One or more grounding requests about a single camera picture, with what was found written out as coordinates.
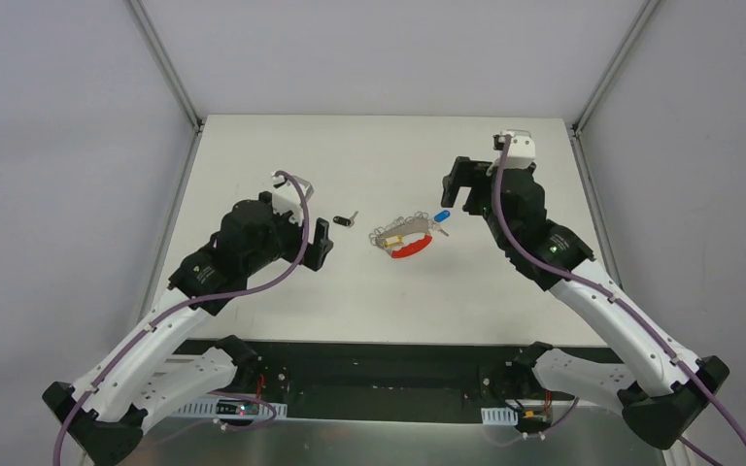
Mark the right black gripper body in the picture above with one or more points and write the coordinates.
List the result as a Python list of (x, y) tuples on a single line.
[(470, 182)]

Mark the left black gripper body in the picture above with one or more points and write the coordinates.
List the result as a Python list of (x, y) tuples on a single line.
[(312, 251)]

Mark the black head small key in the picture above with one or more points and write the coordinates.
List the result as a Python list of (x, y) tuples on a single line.
[(346, 221)]

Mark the red keyring holder with rings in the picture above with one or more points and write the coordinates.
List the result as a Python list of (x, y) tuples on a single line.
[(405, 236)]

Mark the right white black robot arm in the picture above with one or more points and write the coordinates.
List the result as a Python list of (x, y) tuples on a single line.
[(659, 387)]

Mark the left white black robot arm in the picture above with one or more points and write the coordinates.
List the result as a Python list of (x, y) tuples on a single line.
[(109, 410)]

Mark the blue head key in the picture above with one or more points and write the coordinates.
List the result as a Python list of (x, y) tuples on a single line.
[(438, 219)]

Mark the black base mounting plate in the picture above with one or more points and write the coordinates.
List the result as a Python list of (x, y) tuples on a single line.
[(403, 383)]

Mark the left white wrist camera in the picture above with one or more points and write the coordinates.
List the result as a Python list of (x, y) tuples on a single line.
[(285, 198)]

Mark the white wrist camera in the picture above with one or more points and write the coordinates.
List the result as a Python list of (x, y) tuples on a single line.
[(285, 198), (521, 153)]

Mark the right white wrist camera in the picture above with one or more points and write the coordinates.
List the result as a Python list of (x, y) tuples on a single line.
[(521, 153)]

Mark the left white cable duct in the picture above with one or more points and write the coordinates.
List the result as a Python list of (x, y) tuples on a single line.
[(231, 409)]

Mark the white cable duct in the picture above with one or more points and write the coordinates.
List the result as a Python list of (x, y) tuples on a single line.
[(499, 416), (231, 409)]

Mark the right white cable duct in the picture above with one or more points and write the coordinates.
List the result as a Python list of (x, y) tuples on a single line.
[(499, 416)]

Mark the left metal frame post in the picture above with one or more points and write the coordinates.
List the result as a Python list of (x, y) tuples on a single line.
[(164, 63)]

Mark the metal frame post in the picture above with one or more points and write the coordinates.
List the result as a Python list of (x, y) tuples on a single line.
[(164, 63), (637, 27)]

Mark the right metal frame post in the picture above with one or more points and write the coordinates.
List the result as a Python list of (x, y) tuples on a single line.
[(637, 27)]

